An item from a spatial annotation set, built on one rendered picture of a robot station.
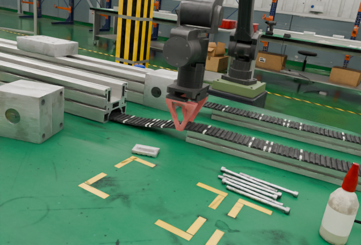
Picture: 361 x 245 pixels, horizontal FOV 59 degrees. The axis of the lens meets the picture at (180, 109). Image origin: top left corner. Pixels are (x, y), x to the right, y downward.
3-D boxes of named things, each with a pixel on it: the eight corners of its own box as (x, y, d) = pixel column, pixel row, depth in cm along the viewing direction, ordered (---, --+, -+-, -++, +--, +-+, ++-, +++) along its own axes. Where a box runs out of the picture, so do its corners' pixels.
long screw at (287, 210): (289, 212, 50) (290, 207, 50) (288, 215, 49) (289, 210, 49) (227, 188, 55) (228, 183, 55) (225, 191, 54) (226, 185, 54)
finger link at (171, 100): (160, 130, 70) (165, 88, 67) (174, 121, 76) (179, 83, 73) (189, 137, 67) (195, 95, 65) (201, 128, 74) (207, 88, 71)
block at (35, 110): (69, 124, 73) (70, 84, 70) (40, 144, 62) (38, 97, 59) (29, 117, 74) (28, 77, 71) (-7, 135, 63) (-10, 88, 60)
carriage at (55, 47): (78, 62, 111) (78, 42, 108) (54, 65, 101) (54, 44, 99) (42, 53, 116) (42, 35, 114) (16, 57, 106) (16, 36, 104)
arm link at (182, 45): (224, 6, 65) (185, 1, 67) (208, 2, 54) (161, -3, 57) (215, 64, 68) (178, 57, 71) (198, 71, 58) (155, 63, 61)
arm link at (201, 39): (213, 33, 68) (188, 29, 70) (203, 34, 62) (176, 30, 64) (208, 65, 70) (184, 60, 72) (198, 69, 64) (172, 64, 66)
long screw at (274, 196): (277, 199, 53) (278, 194, 53) (275, 202, 53) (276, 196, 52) (219, 177, 58) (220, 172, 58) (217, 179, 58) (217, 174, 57)
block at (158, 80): (186, 102, 100) (190, 72, 97) (170, 112, 89) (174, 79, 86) (161, 96, 103) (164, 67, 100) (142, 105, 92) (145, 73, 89)
